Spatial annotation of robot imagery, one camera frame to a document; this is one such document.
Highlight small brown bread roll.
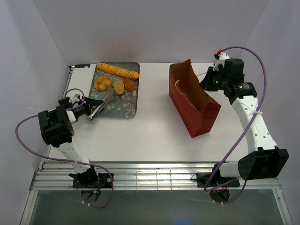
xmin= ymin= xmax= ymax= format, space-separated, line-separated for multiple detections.
xmin=123 ymin=78 xmax=135 ymax=92

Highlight metal serving tongs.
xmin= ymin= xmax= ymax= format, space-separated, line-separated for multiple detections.
xmin=87 ymin=93 xmax=115 ymax=121

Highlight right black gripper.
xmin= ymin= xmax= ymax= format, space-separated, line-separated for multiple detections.
xmin=199 ymin=67 xmax=229 ymax=92

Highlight round striped bun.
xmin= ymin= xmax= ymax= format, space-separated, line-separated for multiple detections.
xmin=94 ymin=76 xmax=111 ymax=91

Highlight red paper bag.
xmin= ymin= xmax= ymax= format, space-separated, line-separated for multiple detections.
xmin=169 ymin=59 xmax=221 ymax=138

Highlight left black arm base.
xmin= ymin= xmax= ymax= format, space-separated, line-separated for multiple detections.
xmin=69 ymin=169 xmax=114 ymax=189

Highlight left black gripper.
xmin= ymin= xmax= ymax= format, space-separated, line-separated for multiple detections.
xmin=72 ymin=96 xmax=104 ymax=118

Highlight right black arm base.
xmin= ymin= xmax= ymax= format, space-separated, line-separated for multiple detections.
xmin=191 ymin=164 xmax=241 ymax=188

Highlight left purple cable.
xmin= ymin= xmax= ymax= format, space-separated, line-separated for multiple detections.
xmin=15 ymin=88 xmax=115 ymax=209

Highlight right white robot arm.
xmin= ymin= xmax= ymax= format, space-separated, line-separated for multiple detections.
xmin=199 ymin=58 xmax=289 ymax=188

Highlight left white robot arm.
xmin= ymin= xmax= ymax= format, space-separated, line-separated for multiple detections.
xmin=38 ymin=95 xmax=104 ymax=188

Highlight sliced bread piece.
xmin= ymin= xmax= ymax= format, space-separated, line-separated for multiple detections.
xmin=113 ymin=80 xmax=125 ymax=96

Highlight floral metal tray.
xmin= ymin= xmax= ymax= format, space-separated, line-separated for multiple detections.
xmin=88 ymin=68 xmax=139 ymax=119

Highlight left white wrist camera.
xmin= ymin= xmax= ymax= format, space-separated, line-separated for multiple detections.
xmin=71 ymin=94 xmax=81 ymax=103

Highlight long orange baguette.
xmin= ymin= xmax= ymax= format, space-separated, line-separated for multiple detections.
xmin=96 ymin=62 xmax=139 ymax=80

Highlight aluminium frame rail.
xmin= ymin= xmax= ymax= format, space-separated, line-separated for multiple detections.
xmin=29 ymin=161 xmax=282 ymax=192

